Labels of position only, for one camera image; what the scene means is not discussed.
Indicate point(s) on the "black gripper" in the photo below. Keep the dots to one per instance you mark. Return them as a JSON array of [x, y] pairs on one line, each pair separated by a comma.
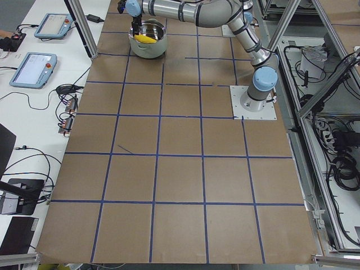
[[136, 21]]

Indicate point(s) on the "yellow corn cob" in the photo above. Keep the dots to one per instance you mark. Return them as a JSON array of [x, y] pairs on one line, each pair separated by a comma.
[[144, 39]]

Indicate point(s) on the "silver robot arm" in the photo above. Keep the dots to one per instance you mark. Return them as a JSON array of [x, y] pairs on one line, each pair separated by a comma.
[[213, 14]]

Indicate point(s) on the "pale green cooking pot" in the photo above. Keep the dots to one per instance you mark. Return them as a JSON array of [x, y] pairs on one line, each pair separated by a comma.
[[154, 29]]

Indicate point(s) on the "black power adapter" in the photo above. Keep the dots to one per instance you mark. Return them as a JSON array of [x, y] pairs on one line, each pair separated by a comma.
[[94, 18]]

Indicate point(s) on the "far teach pendant tablet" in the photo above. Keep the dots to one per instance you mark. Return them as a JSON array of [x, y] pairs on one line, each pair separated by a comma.
[[54, 26]]

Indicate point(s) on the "teach pendant tablet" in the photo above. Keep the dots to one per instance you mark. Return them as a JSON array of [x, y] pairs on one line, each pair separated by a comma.
[[54, 26], [34, 70]]

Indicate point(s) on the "small circuit board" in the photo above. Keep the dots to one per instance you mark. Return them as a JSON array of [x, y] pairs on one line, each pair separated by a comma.
[[72, 105], [65, 126]]

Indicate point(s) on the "near teach pendant tablet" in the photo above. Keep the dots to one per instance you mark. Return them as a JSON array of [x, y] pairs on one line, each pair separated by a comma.
[[34, 70]]

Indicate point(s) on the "black monitor stand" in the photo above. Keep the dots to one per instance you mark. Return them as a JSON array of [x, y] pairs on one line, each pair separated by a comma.
[[20, 196]]

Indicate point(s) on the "aluminium frame post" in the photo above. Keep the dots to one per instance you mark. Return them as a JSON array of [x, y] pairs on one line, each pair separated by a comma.
[[77, 14]]

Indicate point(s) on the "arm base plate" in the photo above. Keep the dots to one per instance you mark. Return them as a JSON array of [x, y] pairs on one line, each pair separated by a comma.
[[244, 108], [227, 32]]

